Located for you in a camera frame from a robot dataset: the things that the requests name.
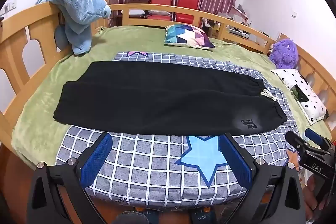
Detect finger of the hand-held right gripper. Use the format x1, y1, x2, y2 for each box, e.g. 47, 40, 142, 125
304, 128, 334, 149
285, 130, 311, 159

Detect colourful geometric pillow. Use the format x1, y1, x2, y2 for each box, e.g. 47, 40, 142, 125
164, 24, 216, 50

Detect light blue fleece blanket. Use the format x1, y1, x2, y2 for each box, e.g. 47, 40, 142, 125
35, 0, 112, 55

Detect green bed sheet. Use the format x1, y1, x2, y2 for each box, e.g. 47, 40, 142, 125
12, 25, 332, 169

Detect white folded bedding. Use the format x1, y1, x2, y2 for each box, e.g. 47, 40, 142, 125
144, 10, 172, 21

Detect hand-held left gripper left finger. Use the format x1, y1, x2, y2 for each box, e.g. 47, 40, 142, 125
31, 132, 113, 224

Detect cardboard box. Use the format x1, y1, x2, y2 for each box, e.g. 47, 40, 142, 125
207, 21, 221, 39

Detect person's right hand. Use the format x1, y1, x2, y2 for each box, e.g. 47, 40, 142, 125
304, 174, 324, 222

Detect grey checkered star blanket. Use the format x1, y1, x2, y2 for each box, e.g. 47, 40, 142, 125
55, 50, 302, 210

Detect wooden bed frame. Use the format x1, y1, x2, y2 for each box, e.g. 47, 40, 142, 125
0, 1, 336, 224

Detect purple plush toy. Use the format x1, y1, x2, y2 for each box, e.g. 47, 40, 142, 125
269, 39, 299, 69

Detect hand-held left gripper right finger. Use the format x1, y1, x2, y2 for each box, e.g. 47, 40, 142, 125
219, 132, 306, 224

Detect white floral pillow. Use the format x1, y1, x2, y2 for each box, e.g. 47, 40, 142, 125
270, 69, 327, 125

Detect dark green object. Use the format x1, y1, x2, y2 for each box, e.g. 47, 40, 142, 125
291, 84, 310, 103

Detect black pants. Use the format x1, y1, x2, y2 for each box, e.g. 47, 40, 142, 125
53, 61, 288, 135

